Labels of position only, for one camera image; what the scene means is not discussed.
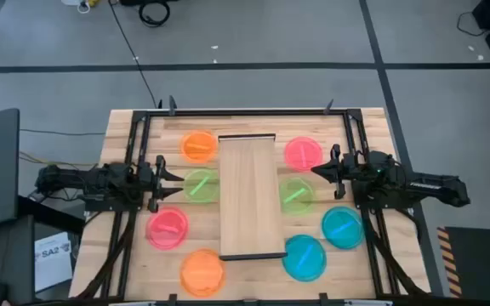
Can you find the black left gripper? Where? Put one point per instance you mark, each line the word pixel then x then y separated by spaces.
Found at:
pixel 153 183

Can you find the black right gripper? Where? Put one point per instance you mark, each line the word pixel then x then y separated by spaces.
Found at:
pixel 351 170

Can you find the pink translucent plastic plate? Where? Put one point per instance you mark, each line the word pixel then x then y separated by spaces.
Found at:
pixel 167 236
pixel 303 161

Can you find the green translucent plastic plate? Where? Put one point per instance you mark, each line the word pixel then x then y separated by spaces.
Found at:
pixel 297 204
pixel 200 193

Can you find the orange translucent plastic plate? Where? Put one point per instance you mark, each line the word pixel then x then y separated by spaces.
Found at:
pixel 202 274
pixel 194 155

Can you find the teal translucent plastic plate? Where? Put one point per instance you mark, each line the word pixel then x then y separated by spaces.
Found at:
pixel 304 265
pixel 343 236

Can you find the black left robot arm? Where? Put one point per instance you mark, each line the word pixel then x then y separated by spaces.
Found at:
pixel 100 180

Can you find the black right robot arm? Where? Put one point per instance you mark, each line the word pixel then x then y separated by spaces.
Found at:
pixel 432 187

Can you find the wooden shelf with black legs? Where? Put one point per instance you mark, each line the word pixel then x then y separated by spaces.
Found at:
pixel 249 195

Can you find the black table clamp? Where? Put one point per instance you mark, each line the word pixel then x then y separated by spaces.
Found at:
pixel 172 297
pixel 172 106
pixel 323 296
pixel 328 107

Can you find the white printed paper sheet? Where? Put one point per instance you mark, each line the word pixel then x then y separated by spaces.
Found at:
pixel 53 263

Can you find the black mat with hazard stripes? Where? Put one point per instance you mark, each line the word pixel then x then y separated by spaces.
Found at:
pixel 479 263

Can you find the white floor object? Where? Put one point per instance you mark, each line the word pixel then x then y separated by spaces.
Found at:
pixel 75 2

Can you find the black aluminium table frame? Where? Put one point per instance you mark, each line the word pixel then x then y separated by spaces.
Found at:
pixel 249 112

